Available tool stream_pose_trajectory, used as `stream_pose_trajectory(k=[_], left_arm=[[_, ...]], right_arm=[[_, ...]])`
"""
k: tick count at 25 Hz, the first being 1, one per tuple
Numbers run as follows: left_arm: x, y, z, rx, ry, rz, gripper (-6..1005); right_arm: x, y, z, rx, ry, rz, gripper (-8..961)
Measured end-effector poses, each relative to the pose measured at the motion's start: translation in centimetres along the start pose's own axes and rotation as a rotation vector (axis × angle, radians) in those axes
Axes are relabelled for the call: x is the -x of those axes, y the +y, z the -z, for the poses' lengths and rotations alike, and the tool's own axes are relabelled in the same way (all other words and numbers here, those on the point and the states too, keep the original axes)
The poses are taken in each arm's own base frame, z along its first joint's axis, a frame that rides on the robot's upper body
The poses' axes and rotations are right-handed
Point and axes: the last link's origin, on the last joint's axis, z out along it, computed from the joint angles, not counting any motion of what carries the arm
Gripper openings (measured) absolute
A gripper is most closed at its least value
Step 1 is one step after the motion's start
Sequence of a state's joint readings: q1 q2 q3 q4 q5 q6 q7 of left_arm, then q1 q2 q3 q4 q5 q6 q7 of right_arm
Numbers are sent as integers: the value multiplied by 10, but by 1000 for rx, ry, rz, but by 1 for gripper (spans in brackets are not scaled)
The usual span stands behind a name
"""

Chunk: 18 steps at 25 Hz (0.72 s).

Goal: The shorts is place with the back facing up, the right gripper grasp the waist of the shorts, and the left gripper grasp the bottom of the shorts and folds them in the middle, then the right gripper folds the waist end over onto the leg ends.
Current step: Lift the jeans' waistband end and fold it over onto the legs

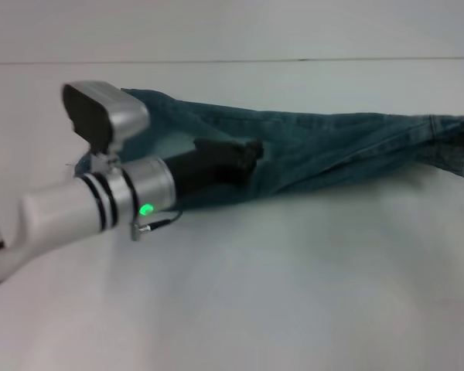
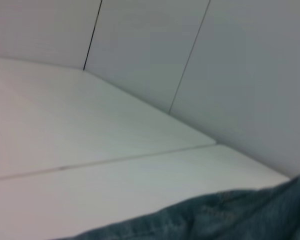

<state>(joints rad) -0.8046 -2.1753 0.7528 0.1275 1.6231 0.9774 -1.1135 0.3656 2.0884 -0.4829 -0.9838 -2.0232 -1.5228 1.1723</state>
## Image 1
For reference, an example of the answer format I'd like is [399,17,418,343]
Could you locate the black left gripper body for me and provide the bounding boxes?
[165,137,247,197]

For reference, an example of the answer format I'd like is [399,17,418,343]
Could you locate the blue denim shorts with embroidery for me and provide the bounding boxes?
[73,87,464,213]

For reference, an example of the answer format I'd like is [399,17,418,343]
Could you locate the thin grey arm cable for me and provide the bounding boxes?
[130,209,185,243]

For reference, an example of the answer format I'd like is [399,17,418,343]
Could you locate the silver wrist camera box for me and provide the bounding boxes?
[61,80,152,171]

